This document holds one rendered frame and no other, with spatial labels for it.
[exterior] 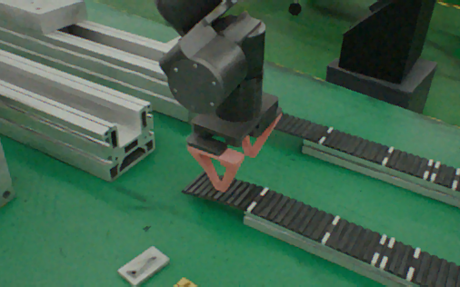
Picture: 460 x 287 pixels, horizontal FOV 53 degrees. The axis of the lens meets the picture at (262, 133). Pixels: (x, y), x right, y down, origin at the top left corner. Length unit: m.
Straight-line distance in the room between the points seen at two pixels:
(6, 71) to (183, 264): 0.48
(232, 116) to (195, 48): 0.12
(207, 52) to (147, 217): 0.27
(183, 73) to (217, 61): 0.03
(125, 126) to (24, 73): 0.21
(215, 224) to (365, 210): 0.21
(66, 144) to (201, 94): 0.34
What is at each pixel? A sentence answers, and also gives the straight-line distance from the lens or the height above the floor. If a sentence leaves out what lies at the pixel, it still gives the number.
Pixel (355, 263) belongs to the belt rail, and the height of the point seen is 0.79.
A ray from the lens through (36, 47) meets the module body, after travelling 1.01.
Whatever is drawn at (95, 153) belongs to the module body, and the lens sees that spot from 0.67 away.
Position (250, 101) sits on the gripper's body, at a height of 0.96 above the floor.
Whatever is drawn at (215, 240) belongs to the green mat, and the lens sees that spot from 0.59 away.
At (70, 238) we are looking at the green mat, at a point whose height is 0.78.
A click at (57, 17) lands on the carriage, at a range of 0.98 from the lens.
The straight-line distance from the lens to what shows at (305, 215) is 0.59.
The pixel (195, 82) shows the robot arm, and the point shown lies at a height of 1.01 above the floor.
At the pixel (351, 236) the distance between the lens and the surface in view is 0.57.
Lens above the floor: 1.21
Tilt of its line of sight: 33 degrees down
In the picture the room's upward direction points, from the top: 5 degrees clockwise
